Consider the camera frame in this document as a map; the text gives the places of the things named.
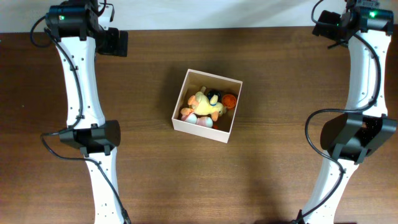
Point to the black round cap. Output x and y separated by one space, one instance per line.
213 93

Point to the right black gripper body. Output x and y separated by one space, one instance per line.
333 32

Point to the orange round ball toy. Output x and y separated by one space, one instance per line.
229 101

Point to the pink hat duck figurine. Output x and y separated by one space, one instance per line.
205 121

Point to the yellow plush duck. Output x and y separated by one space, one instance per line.
202 106

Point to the white cardboard box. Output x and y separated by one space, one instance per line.
194 81

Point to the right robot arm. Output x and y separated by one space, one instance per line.
363 125

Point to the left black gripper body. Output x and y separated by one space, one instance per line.
116 43

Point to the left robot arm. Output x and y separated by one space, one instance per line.
80 30

